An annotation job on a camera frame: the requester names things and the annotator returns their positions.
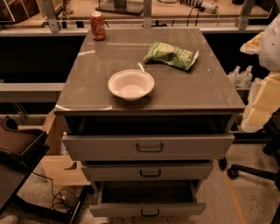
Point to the white paper bowl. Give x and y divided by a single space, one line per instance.
131 84

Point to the grey drawer cabinet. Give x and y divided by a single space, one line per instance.
147 112

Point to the clear plastic bottle left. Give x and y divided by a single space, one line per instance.
233 76

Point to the top grey drawer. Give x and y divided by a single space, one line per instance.
147 148

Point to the bottom grey drawer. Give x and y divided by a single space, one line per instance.
146 199

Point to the black tray on stand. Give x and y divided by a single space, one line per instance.
18 147

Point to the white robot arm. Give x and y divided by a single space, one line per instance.
264 94

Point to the clear plastic bottle right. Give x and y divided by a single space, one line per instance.
245 77

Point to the white power strip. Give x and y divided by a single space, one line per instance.
202 5

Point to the black office chair base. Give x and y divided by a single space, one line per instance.
264 163

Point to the green chip bag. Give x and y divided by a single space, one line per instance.
171 55

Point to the middle grey drawer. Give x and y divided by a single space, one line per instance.
147 172

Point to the grey drawer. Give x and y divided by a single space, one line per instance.
147 148
146 199
147 172

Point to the orange soda can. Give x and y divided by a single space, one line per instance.
97 25

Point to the wooden box on floor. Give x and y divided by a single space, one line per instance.
64 171

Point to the clear plastic bottle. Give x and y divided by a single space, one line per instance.
245 77
233 76

